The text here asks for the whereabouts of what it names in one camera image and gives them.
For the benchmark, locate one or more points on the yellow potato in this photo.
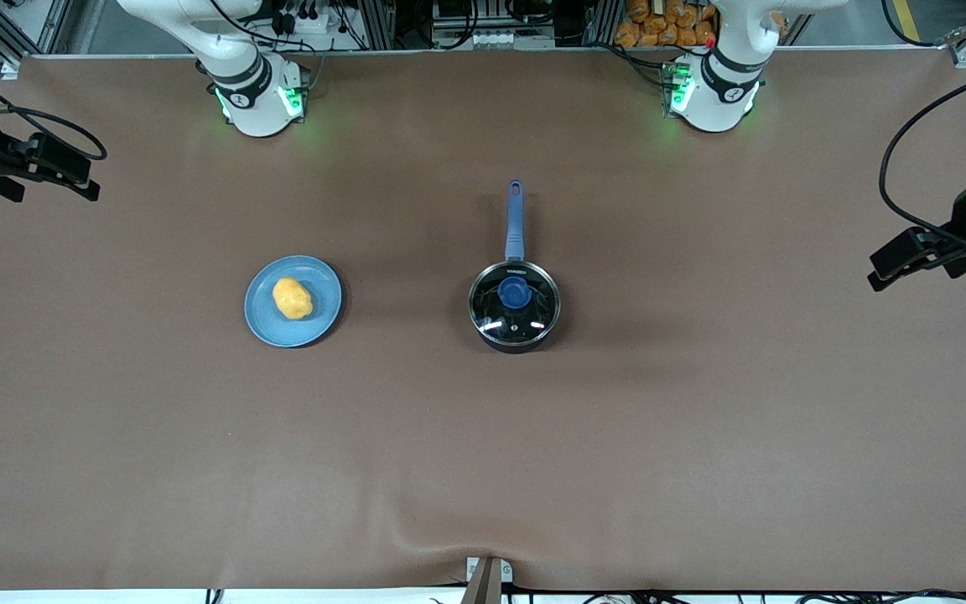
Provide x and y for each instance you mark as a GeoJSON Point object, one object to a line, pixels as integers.
{"type": "Point", "coordinates": [292, 299]}

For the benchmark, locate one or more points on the white power strip with plugs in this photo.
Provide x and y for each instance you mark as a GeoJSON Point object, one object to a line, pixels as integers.
{"type": "Point", "coordinates": [307, 18]}

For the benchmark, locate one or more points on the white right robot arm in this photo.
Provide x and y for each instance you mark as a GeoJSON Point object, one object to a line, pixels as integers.
{"type": "Point", "coordinates": [252, 101]}

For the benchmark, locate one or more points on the blue plate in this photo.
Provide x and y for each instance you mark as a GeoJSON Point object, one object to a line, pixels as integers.
{"type": "Point", "coordinates": [265, 327]}

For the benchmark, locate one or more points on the brown table mat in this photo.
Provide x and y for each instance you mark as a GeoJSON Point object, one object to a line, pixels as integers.
{"type": "Point", "coordinates": [483, 461]}

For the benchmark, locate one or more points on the metal table bracket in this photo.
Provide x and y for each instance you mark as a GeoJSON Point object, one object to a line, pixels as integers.
{"type": "Point", "coordinates": [487, 583]}

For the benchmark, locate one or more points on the crate of orange objects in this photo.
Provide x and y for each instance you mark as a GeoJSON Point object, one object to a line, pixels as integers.
{"type": "Point", "coordinates": [667, 25]}

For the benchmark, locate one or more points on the glass lid with blue knob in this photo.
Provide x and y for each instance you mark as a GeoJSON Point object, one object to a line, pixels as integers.
{"type": "Point", "coordinates": [514, 294]}

